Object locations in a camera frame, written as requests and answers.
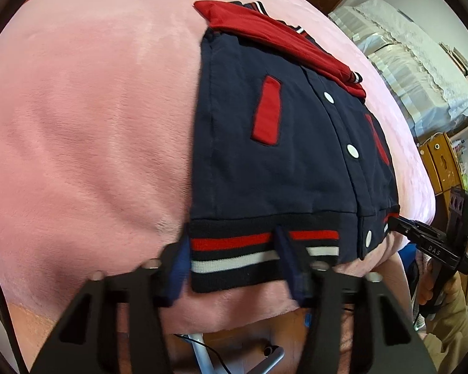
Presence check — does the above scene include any pink plush bed blanket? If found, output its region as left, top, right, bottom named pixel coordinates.
left=0, top=0, right=437, bottom=343

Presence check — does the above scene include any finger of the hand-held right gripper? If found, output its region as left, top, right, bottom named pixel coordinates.
left=387, top=215, right=427, bottom=239

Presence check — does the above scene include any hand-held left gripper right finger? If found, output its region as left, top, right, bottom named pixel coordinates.
left=274, top=226, right=427, bottom=374

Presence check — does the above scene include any navy and red varsity jacket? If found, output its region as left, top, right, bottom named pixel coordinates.
left=187, top=0, right=400, bottom=293

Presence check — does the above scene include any person's right forearm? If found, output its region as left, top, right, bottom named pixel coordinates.
left=423, top=269, right=468, bottom=374

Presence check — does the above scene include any grey metal stand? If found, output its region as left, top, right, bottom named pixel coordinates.
left=173, top=333, right=285, bottom=374

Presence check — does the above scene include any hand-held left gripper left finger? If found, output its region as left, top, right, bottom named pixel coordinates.
left=29, top=237, right=192, bottom=374

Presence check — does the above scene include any person's right hand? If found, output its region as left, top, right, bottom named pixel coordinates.
left=415, top=266, right=435, bottom=309

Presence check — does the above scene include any wooden drawer cabinet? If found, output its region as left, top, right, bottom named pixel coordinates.
left=419, top=132, right=467, bottom=203

